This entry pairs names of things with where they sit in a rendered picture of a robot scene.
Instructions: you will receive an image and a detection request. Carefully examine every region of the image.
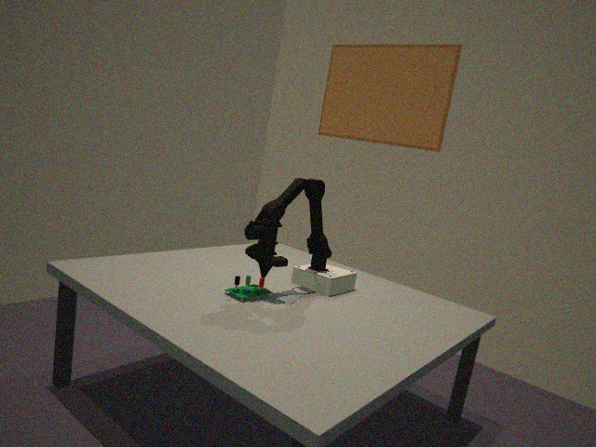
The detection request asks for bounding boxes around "green circuit board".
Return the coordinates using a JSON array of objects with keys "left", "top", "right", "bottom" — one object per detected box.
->
[{"left": 225, "top": 276, "right": 273, "bottom": 303}]

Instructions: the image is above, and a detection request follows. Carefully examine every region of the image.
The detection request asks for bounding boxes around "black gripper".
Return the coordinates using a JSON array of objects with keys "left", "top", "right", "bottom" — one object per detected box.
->
[{"left": 254, "top": 238, "right": 288, "bottom": 278}]

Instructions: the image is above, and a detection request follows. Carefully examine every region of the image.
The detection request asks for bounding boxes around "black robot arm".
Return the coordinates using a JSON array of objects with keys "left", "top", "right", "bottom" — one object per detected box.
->
[{"left": 244, "top": 178, "right": 332, "bottom": 272}]

